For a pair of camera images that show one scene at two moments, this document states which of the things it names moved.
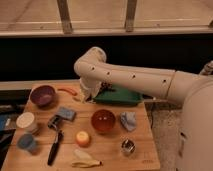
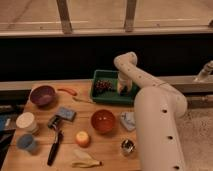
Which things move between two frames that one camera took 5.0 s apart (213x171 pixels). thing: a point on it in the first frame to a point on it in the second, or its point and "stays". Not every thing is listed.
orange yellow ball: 82,139 stays
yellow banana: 83,160 stays
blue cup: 26,141 stays
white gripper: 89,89 to 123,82
